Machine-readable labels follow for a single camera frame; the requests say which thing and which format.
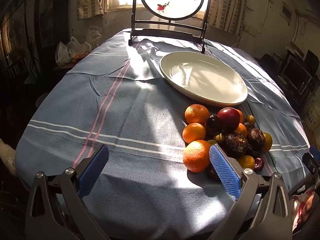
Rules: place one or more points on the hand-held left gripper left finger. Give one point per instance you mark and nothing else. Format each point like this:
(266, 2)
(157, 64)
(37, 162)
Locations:
(93, 170)

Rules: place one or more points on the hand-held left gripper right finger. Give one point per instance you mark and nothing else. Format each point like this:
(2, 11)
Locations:
(225, 170)

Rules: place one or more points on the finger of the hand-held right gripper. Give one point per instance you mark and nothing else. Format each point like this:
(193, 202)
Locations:
(312, 162)

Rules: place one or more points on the wrinkled dark passion fruit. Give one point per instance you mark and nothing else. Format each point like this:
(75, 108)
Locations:
(236, 143)

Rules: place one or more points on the small green fruit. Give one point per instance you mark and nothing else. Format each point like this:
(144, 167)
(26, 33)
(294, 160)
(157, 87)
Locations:
(220, 138)

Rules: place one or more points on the small orange tangerine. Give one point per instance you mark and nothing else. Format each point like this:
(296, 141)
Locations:
(241, 116)
(241, 129)

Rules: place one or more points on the dark brown passion fruit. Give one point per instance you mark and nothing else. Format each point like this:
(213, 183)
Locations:
(256, 138)

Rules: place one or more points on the dark red plum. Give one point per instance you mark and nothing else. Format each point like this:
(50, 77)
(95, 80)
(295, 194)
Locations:
(213, 124)

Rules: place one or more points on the yellow orange citrus fruit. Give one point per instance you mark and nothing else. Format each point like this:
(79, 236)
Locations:
(268, 142)

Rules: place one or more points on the small dark purple fruit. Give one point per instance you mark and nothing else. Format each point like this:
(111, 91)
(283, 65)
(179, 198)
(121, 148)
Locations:
(249, 126)

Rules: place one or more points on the dark red apple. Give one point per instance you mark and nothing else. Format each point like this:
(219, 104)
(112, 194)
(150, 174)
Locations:
(228, 118)

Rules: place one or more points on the yellow kumquat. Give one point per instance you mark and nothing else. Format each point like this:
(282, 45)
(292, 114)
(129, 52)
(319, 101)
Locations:
(250, 119)

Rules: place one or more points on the orange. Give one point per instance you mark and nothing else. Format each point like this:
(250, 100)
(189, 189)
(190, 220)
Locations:
(193, 132)
(196, 113)
(196, 156)

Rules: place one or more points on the white oval plate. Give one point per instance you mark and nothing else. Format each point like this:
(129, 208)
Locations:
(205, 77)

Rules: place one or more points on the small yellow orange fruit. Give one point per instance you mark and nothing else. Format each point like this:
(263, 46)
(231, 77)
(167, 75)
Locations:
(246, 162)

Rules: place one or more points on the red cherry tomato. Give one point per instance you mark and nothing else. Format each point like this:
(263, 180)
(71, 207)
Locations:
(259, 163)

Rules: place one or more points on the floral patterned clothing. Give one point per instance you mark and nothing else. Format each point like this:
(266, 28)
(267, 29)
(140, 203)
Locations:
(301, 205)

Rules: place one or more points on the blue striped tablecloth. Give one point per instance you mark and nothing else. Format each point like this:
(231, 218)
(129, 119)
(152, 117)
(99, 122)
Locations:
(137, 105)

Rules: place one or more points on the white furry animal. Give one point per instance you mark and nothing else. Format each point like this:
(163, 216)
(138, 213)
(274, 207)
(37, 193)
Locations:
(7, 155)

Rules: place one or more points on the old monitor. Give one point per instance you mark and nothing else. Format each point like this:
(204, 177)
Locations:
(296, 73)

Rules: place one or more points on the clear plastic bag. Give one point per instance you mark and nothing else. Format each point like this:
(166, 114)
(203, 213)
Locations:
(71, 50)

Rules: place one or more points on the dark wooden cabinet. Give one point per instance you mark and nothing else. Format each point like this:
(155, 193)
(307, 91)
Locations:
(50, 15)

